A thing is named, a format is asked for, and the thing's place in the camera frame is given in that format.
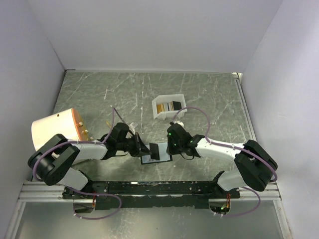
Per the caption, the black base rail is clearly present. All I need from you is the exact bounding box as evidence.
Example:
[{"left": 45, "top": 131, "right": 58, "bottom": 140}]
[{"left": 62, "top": 181, "right": 240, "bottom": 210}]

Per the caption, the beige cylindrical lamp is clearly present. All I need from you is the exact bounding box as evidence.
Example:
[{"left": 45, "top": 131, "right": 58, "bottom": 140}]
[{"left": 31, "top": 108, "right": 89, "bottom": 151}]

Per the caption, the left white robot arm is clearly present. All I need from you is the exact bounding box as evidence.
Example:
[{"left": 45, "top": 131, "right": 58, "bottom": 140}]
[{"left": 27, "top": 122, "right": 151, "bottom": 199}]

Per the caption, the black VIP credit card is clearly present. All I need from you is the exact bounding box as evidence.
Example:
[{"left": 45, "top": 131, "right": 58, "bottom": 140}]
[{"left": 172, "top": 101, "right": 182, "bottom": 111}]

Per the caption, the white card stack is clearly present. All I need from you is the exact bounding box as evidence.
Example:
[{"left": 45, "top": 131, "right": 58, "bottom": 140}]
[{"left": 165, "top": 102, "right": 173, "bottom": 112}]

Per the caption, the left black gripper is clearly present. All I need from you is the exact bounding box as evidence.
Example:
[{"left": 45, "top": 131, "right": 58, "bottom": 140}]
[{"left": 117, "top": 132, "right": 152, "bottom": 157}]

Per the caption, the black leather card holder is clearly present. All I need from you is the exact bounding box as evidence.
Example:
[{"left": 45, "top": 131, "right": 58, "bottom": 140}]
[{"left": 140, "top": 142, "right": 172, "bottom": 165}]

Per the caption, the white card tray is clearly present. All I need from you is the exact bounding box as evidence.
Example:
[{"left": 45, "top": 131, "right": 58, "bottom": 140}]
[{"left": 152, "top": 94, "right": 187, "bottom": 120}]

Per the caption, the right side aluminium rail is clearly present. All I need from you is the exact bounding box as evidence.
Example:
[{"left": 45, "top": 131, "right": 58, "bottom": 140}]
[{"left": 232, "top": 72, "right": 256, "bottom": 140}]

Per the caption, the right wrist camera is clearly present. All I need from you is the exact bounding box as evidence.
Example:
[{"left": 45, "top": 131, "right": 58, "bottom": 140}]
[{"left": 171, "top": 120, "right": 184, "bottom": 127}]

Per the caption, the aluminium frame rail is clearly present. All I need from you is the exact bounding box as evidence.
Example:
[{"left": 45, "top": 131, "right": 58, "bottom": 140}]
[{"left": 18, "top": 181, "right": 282, "bottom": 203}]

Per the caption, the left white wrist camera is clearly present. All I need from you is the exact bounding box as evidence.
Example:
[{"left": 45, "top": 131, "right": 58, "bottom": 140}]
[{"left": 129, "top": 122, "right": 138, "bottom": 134}]

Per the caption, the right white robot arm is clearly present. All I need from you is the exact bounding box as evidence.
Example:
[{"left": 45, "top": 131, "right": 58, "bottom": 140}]
[{"left": 167, "top": 123, "right": 278, "bottom": 198}]

